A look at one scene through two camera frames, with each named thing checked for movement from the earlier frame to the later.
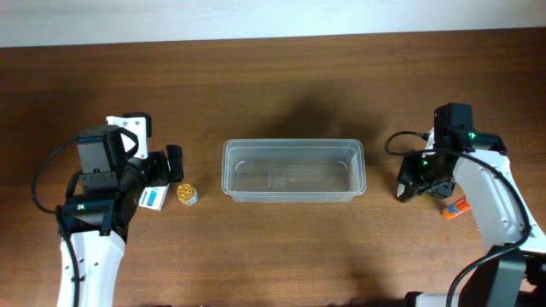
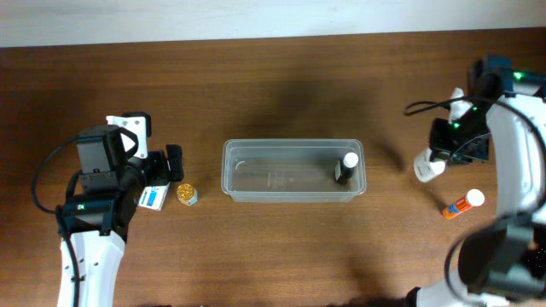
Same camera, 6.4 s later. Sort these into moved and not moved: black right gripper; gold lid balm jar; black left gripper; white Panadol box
Moved: black right gripper
Not moved: black left gripper; gold lid balm jar; white Panadol box
